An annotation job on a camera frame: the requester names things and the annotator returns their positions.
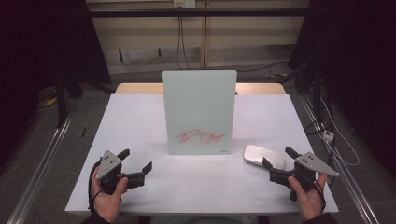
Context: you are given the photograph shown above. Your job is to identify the white table sheet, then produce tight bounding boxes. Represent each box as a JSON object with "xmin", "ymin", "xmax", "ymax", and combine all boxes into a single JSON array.
[{"xmin": 64, "ymin": 93, "xmax": 340, "ymax": 216}]

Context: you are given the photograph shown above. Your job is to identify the aluminium floor rail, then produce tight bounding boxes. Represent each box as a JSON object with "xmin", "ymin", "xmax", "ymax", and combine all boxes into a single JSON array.
[
  {"xmin": 298, "ymin": 94, "xmax": 381, "ymax": 224},
  {"xmin": 6, "ymin": 113, "xmax": 75, "ymax": 224}
]

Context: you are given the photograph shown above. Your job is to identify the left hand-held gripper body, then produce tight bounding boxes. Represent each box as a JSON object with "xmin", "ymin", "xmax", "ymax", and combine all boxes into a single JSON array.
[{"xmin": 95, "ymin": 149, "xmax": 146, "ymax": 192}]

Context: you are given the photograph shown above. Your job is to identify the wooden table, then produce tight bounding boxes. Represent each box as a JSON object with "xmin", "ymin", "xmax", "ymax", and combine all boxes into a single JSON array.
[{"xmin": 115, "ymin": 82, "xmax": 287, "ymax": 95}]

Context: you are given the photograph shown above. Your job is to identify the white whiteboard eraser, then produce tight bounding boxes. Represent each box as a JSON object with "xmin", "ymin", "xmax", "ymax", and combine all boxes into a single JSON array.
[{"xmin": 243, "ymin": 144, "xmax": 286, "ymax": 171}]

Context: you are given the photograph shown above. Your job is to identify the person's left hand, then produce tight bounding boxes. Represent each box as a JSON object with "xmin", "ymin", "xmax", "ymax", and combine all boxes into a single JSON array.
[{"xmin": 92, "ymin": 166, "xmax": 130, "ymax": 224}]

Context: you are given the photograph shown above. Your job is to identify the white floor cable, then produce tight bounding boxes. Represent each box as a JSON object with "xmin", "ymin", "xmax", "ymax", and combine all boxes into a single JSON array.
[{"xmin": 319, "ymin": 97, "xmax": 361, "ymax": 167}]

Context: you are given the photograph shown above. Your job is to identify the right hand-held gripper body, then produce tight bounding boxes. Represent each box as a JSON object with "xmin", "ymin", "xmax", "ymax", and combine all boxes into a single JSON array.
[{"xmin": 269, "ymin": 151, "xmax": 340, "ymax": 202}]

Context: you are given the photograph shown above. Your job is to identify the pale green glass whiteboard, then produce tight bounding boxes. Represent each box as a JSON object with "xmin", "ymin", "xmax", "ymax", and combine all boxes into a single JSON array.
[{"xmin": 161, "ymin": 69, "xmax": 238, "ymax": 156}]

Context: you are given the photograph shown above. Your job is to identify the black metal stand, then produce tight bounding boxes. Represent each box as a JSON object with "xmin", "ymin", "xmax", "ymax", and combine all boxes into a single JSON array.
[{"xmin": 54, "ymin": 68, "xmax": 84, "ymax": 129}]

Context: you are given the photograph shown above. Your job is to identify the black curtain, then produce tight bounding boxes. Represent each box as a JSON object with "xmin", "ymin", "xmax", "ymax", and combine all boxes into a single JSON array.
[
  {"xmin": 286, "ymin": 0, "xmax": 396, "ymax": 180},
  {"xmin": 0, "ymin": 0, "xmax": 112, "ymax": 171}
]

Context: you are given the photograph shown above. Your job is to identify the right hand-held gripper black cable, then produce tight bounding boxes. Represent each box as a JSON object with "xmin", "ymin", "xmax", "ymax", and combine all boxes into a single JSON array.
[{"xmin": 310, "ymin": 177, "xmax": 328, "ymax": 213}]

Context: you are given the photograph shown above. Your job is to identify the left hand-held gripper black cable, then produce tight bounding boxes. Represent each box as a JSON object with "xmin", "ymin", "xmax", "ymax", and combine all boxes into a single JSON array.
[{"xmin": 87, "ymin": 158, "xmax": 105, "ymax": 213}]

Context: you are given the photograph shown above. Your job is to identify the black horizontal bar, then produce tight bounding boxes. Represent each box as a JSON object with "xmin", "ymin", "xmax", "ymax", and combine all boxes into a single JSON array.
[{"xmin": 88, "ymin": 7, "xmax": 310, "ymax": 19}]

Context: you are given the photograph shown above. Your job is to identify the person's right hand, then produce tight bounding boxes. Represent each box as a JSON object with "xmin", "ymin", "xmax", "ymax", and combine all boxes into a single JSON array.
[{"xmin": 288, "ymin": 173, "xmax": 329, "ymax": 222}]

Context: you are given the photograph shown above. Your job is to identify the white wall outlet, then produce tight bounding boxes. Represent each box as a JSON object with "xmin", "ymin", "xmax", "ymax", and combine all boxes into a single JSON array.
[{"xmin": 173, "ymin": 0, "xmax": 197, "ymax": 9}]

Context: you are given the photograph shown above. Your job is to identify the black hanging cables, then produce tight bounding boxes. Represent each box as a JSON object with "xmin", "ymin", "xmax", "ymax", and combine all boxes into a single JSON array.
[{"xmin": 176, "ymin": 15, "xmax": 191, "ymax": 71}]

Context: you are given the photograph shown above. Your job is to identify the hand-held gripper black cable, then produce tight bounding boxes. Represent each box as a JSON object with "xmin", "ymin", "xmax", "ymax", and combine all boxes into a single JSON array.
[
  {"xmin": 310, "ymin": 177, "xmax": 328, "ymax": 213},
  {"xmin": 87, "ymin": 158, "xmax": 105, "ymax": 213}
]

